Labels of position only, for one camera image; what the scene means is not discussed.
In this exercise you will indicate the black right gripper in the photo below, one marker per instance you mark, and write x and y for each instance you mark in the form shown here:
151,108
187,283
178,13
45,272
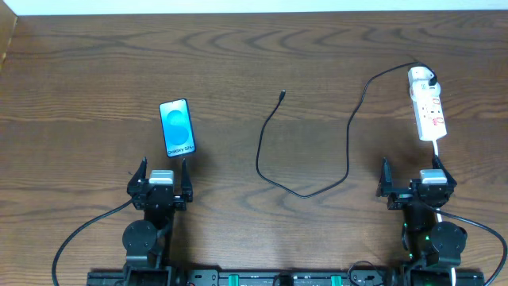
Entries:
417,191

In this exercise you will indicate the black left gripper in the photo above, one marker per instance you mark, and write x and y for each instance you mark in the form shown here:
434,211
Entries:
159,191

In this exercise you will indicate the blue Galaxy smartphone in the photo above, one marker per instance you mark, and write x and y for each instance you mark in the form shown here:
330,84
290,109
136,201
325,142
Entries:
177,128

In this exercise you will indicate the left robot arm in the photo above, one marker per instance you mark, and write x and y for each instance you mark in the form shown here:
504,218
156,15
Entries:
147,241

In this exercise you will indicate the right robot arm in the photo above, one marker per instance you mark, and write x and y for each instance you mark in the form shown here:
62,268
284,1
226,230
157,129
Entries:
435,247

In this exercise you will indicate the white power strip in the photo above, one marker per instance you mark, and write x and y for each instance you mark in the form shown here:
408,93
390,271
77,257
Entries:
428,111

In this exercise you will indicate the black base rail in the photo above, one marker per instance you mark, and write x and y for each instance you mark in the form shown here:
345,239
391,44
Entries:
210,277

